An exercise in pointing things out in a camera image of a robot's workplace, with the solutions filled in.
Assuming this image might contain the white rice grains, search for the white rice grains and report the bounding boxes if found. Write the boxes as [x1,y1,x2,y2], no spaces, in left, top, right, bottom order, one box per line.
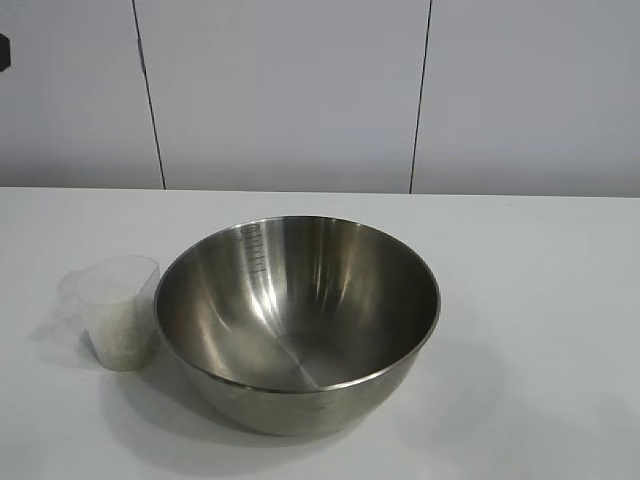
[84,294,160,374]

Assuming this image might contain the clear plastic measuring cup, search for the clear plastic measuring cup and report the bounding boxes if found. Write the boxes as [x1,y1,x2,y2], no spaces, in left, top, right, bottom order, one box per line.
[58,254,162,374]

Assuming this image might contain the stainless steel mixing bowl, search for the stainless steel mixing bowl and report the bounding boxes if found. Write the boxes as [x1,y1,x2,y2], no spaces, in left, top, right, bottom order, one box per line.
[153,215,442,436]

